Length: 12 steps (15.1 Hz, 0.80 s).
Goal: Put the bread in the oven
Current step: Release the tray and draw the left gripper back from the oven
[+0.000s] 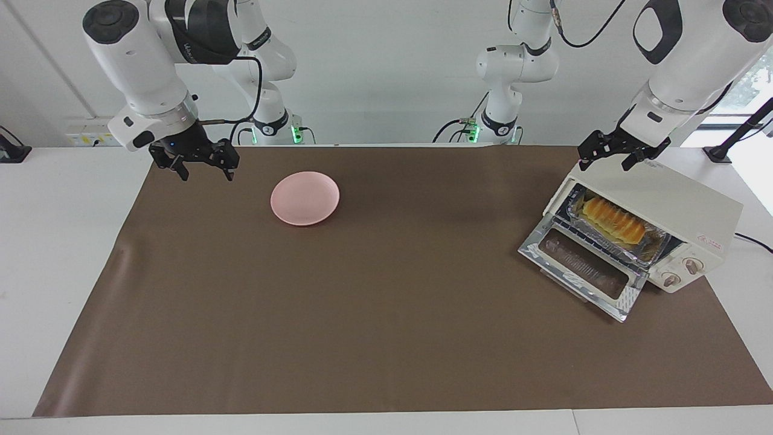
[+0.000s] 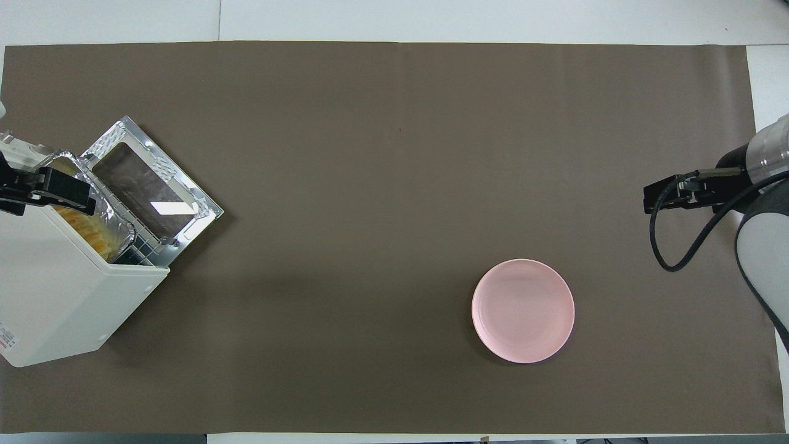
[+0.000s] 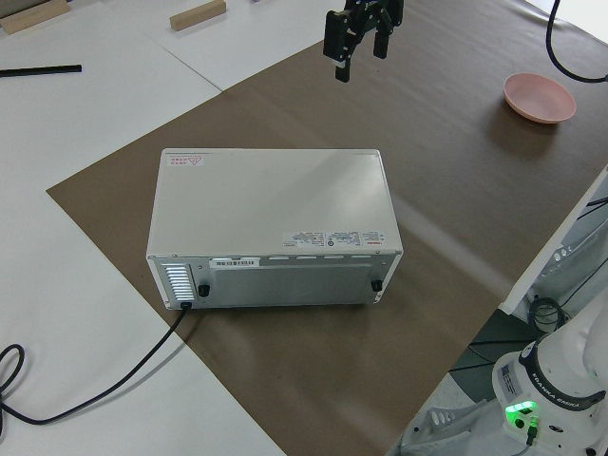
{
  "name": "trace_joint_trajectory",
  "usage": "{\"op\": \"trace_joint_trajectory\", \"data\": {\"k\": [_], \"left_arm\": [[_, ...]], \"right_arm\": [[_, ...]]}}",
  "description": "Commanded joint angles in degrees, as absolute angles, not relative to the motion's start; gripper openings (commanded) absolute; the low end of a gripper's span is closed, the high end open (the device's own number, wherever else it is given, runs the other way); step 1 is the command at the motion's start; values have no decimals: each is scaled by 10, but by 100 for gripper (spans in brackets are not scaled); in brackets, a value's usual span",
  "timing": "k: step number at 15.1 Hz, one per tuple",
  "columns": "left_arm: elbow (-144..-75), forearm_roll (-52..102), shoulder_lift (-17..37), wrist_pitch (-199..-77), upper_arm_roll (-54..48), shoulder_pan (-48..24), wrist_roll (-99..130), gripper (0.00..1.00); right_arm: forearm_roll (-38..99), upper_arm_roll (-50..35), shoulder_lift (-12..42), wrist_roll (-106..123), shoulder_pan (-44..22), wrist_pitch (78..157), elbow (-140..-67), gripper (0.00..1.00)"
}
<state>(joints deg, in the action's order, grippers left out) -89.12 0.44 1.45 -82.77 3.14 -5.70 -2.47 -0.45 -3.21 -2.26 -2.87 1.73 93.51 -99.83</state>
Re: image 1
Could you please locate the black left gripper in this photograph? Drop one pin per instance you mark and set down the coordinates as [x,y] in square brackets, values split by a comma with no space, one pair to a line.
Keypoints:
[619,145]

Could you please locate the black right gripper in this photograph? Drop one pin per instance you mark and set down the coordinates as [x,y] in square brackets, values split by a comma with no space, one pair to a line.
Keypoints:
[185,146]

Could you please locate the golden ridged bread loaf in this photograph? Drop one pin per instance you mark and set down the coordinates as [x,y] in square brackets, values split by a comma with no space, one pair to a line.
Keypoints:
[613,220]

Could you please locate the aluminium foil baking tray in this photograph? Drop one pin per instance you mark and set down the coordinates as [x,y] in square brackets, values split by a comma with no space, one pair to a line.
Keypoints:
[652,248]

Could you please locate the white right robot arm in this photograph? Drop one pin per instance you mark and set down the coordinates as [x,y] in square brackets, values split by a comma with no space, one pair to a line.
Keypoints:
[139,60]

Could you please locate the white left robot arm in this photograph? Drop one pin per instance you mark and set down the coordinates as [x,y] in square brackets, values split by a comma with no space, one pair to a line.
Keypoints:
[694,54]

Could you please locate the cream toaster oven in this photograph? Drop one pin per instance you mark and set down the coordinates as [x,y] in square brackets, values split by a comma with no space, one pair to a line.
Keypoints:
[688,199]

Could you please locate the glass oven door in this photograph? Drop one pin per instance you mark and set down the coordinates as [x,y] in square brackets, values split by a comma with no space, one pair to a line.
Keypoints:
[543,257]

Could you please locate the beige oven knob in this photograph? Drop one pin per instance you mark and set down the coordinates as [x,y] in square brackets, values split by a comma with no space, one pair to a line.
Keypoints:
[693,265]
[671,280]

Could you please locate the pink round plate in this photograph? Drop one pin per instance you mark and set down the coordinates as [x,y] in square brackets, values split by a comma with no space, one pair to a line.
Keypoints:
[305,199]

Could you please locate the bright window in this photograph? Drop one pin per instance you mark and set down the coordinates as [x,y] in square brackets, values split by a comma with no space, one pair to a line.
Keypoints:
[755,84]

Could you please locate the black table clamp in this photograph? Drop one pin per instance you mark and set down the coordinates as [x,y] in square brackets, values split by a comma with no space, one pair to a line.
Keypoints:
[12,152]

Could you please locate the brown table mat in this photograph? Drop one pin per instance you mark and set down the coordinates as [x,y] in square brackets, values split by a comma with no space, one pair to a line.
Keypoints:
[386,362]

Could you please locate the black camera stand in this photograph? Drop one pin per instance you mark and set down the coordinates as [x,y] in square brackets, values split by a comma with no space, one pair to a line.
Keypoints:
[740,133]

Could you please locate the white wall power socket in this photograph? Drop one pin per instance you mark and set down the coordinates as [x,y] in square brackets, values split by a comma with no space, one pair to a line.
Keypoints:
[84,139]

